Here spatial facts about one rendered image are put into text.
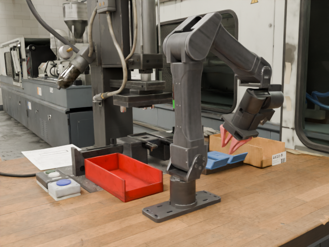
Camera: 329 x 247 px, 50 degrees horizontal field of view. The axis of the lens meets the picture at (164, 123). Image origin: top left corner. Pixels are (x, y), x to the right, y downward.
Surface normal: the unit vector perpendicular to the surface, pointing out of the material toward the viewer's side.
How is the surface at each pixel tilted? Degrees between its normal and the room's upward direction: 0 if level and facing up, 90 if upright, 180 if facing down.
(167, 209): 0
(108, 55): 90
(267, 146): 90
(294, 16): 90
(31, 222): 0
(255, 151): 90
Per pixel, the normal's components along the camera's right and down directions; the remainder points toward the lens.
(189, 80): 0.54, 0.29
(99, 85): -0.81, 0.12
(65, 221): -0.02, -0.98
